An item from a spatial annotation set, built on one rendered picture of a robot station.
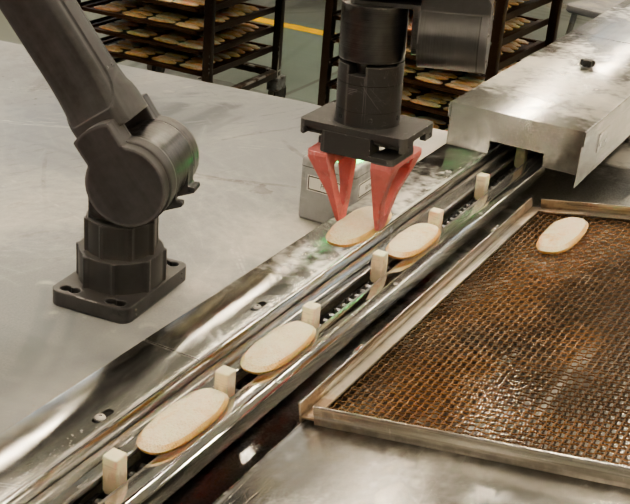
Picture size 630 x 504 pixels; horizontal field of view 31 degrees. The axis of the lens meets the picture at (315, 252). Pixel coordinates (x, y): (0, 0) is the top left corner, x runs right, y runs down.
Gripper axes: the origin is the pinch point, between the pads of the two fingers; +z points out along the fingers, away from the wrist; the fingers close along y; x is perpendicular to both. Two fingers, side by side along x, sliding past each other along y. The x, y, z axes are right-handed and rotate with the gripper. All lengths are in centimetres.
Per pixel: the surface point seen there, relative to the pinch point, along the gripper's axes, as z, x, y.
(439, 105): 62, -233, 84
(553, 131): 3.1, -45.1, -4.3
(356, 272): 8.8, -5.9, 2.8
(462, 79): 55, -240, 80
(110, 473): 7.9, 34.9, 1.5
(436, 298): 5.0, 2.2, -8.9
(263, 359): 7.9, 15.3, 0.8
